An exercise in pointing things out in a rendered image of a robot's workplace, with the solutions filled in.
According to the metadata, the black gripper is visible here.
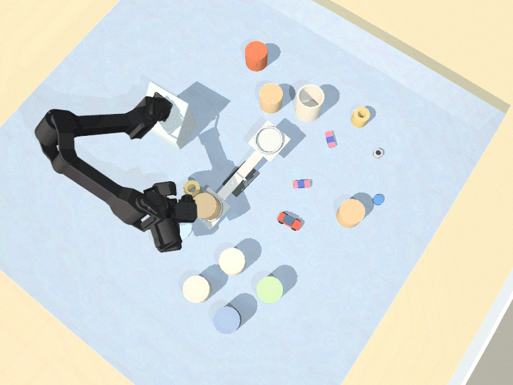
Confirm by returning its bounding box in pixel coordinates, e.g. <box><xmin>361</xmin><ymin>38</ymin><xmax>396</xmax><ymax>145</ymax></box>
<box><xmin>153</xmin><ymin>181</ymin><xmax>182</xmax><ymax>253</ymax></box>

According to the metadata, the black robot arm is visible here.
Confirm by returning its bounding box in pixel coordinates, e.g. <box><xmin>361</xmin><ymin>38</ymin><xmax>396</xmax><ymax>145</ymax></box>
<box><xmin>35</xmin><ymin>92</ymin><xmax>197</xmax><ymax>250</ymax></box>

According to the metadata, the orange toy car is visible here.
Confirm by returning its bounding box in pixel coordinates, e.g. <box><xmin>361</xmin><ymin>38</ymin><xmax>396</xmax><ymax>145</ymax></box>
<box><xmin>277</xmin><ymin>213</ymin><xmax>302</xmax><ymax>231</ymax></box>

